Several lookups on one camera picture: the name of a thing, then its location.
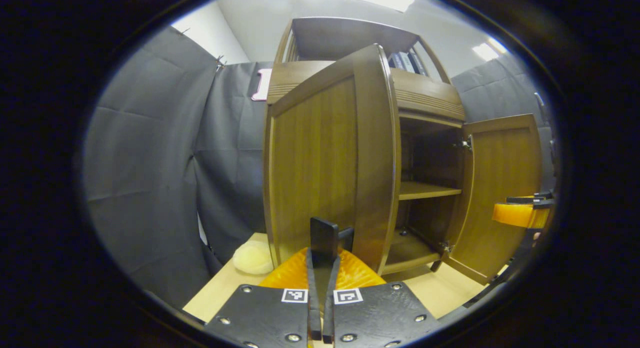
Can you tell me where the black door handle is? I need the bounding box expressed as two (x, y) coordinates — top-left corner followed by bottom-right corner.
(310, 217), (355, 269)

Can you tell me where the cream fluffy plush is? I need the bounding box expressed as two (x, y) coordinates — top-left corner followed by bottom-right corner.
(232, 241), (275, 275)

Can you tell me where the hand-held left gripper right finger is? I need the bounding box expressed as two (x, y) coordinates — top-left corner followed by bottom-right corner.
(322, 248), (441, 348)

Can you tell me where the wooden shoe cabinet door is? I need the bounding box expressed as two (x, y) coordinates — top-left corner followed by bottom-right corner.
(442, 113), (543, 285)
(263, 43), (402, 275)

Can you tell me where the wooden double-door shoe cabinet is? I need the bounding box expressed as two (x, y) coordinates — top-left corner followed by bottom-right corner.
(266, 17), (467, 276)

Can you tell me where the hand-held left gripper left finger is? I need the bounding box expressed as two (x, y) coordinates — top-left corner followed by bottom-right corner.
(205, 247), (323, 348)

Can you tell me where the small ceiling light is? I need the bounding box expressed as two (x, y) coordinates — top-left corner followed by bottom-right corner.
(472, 37), (508, 62)

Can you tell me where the black backdrop cloth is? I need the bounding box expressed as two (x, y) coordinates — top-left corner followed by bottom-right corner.
(82, 26), (558, 309)

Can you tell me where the wooden inner shelf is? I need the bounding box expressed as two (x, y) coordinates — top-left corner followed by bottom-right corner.
(398, 181), (462, 201)

